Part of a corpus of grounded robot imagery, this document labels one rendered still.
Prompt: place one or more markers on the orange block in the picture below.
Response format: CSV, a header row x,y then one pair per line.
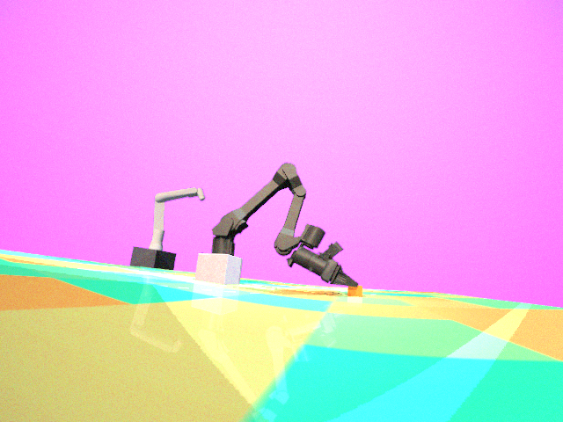
x,y
354,291

